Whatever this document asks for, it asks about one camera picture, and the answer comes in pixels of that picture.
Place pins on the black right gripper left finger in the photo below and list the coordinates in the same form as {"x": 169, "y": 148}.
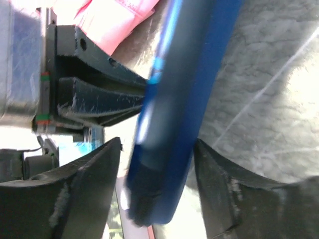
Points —
{"x": 69, "y": 202}

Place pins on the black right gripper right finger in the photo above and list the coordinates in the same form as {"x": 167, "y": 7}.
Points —
{"x": 239, "y": 204}

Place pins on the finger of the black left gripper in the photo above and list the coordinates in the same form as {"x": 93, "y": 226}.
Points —
{"x": 79, "y": 56}
{"x": 89, "y": 104}

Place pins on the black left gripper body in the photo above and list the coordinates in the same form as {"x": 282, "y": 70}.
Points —
{"x": 20, "y": 64}

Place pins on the pink school backpack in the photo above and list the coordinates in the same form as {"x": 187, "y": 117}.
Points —
{"x": 106, "y": 22}

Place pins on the blue pencil case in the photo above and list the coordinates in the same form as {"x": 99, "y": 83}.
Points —
{"x": 192, "y": 44}

